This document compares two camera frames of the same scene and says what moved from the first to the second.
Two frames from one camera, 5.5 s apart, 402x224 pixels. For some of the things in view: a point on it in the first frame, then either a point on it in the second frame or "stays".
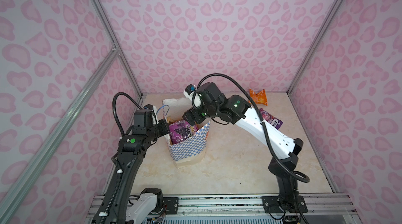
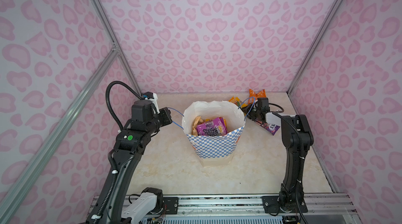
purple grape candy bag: (180, 130) to (214, 127)
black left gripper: (164, 125) to (165, 112)
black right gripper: (199, 118) to (248, 115)
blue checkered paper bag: (186, 144) to (216, 150)
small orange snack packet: (260, 97) stays
